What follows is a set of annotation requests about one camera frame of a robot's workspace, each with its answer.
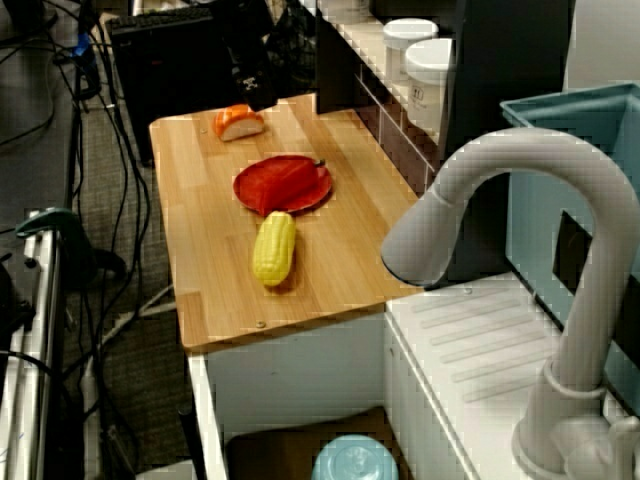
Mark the aluminium frame rail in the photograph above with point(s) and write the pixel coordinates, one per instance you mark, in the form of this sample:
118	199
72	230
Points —
42	325

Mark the red plate with white underside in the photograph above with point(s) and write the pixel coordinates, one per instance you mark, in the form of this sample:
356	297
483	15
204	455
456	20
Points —
320	192

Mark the black upright panel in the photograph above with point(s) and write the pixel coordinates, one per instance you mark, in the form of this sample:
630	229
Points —
335	75

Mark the white lidded jar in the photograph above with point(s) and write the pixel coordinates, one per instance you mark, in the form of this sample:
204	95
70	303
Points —
410	35
430	65

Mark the grey toy faucet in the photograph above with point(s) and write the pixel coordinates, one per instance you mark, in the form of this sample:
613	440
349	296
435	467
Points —
585	325

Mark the dark tiled backsplash shelf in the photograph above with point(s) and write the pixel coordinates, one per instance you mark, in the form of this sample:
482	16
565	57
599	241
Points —
395	145

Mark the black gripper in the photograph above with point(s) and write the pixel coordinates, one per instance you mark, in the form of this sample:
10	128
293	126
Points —
245	35

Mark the yellow corn cob toy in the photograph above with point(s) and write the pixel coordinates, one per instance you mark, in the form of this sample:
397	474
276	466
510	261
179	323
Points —
274	250

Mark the light blue bowl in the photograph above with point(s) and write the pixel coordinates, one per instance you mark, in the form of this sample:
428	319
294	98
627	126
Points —
355	460

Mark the white sink unit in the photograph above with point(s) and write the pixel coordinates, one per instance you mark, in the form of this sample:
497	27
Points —
475	320

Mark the salmon sushi toy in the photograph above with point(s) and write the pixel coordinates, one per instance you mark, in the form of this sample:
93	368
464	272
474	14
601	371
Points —
240	125

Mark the teal plastic bin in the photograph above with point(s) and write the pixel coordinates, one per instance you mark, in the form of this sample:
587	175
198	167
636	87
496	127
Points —
530	215

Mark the dark grey upright panel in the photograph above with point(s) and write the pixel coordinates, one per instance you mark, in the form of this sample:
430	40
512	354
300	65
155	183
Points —
500	65

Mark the black box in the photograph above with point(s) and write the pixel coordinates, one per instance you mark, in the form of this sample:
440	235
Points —
165	75

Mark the red pepper toy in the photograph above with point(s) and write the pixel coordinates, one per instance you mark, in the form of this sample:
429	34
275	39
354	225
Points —
285	185

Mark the green clamp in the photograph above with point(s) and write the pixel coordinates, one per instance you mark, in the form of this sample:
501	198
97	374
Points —
50	220

